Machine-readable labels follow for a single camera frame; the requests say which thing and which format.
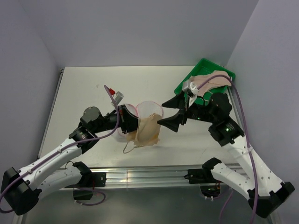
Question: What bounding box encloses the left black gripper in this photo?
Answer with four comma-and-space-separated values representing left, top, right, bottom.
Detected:
92, 105, 147, 134

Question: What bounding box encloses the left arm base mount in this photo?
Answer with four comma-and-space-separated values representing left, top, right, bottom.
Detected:
73, 172, 107, 206

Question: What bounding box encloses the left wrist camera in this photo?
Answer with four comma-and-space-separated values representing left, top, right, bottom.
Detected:
109, 88, 124, 105

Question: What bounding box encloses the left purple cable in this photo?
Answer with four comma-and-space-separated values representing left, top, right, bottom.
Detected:
0, 85, 121, 213

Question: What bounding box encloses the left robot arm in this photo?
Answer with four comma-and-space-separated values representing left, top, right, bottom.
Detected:
0, 105, 139, 216

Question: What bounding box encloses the aluminium mounting rail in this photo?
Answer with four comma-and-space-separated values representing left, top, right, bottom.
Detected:
58, 164, 248, 191

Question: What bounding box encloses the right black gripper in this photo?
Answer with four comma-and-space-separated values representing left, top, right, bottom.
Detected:
157, 89, 216, 131

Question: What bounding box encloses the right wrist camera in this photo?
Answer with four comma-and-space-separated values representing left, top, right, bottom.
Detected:
182, 80, 199, 107

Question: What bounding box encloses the green plastic tray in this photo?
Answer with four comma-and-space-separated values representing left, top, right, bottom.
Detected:
174, 58, 235, 105

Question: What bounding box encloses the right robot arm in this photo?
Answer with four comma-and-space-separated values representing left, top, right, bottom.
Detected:
158, 92, 295, 218

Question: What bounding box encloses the pink bra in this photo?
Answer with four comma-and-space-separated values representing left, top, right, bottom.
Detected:
189, 70, 231, 97

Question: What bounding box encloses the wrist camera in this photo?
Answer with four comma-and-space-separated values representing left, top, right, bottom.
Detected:
182, 80, 199, 107
109, 88, 124, 105

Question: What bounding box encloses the beige bra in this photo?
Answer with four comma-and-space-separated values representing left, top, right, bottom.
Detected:
122, 113, 162, 154

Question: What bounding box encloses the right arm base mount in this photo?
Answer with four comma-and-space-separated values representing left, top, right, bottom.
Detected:
184, 168, 229, 201

